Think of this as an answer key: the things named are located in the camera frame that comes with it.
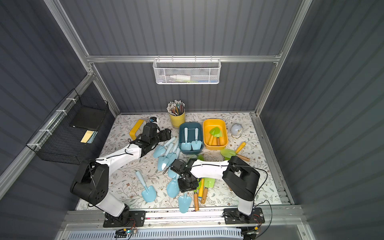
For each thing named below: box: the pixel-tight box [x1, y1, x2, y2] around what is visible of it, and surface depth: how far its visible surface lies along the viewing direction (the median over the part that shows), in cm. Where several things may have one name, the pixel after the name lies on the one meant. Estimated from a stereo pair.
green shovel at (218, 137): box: [214, 130, 223, 147], surface depth 107 cm
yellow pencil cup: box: [169, 109, 186, 129], surface depth 104 cm
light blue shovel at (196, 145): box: [191, 128, 202, 150], surface depth 101 cm
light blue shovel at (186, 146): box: [180, 127, 192, 151], surface depth 104 cm
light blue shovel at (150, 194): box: [135, 170, 157, 203], surface depth 84 cm
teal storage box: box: [178, 122, 205, 155], surface depth 107 cm
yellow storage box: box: [203, 119, 228, 150], surface depth 105 cm
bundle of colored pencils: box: [166, 99, 185, 116], surface depth 104 cm
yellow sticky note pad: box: [80, 130, 98, 144], surface depth 77 cm
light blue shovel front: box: [178, 193, 192, 214], surface depth 80 cm
